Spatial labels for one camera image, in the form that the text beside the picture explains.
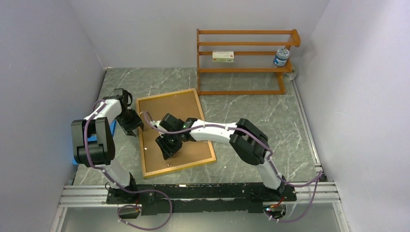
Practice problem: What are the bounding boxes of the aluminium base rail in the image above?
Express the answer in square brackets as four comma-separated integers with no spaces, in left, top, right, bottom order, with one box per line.
[52,182,350,232]

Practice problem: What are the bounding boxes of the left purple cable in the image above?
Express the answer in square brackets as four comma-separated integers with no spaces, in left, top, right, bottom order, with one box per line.
[83,99,173,231]

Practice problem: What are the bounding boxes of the yellow wooden picture frame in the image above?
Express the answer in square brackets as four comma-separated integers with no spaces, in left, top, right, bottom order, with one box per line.
[135,88,217,179]

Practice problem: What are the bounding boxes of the blue plastic board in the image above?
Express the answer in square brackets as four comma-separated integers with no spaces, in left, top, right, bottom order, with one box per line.
[71,119,117,167]

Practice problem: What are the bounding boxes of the white blue jar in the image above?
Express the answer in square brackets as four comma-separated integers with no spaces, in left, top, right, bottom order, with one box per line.
[273,48,290,66]

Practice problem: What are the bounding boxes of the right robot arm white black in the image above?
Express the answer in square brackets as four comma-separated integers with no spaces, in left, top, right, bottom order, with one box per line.
[149,113,285,201]

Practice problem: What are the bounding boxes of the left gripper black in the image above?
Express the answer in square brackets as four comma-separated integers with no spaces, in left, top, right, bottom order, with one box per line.
[116,108,144,137]

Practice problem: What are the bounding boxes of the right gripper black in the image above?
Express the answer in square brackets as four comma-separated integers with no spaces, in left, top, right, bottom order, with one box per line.
[155,131,183,161]

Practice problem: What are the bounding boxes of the white red medicine box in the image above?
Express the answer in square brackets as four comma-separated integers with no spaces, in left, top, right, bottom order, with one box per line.
[212,50,234,63]

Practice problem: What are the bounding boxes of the orange wooden shelf rack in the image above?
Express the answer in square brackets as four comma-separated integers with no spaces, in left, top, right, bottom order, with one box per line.
[196,29,301,96]

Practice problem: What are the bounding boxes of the brown frame backing board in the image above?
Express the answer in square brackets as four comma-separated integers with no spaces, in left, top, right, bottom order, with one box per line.
[139,91,213,175]

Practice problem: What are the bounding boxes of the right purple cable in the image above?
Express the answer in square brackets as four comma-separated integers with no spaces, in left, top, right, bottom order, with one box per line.
[143,111,323,224]

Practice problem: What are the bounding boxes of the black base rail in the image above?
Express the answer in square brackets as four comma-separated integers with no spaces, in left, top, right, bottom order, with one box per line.
[106,182,297,216]

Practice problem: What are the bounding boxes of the clear tape roll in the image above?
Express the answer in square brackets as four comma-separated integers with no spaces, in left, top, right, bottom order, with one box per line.
[283,66,299,81]

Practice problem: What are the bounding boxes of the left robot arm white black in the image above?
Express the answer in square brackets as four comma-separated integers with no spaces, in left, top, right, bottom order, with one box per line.
[71,88,144,203]

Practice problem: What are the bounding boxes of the purple cable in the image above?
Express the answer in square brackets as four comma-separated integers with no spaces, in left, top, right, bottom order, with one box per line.
[83,99,173,231]
[143,111,323,224]

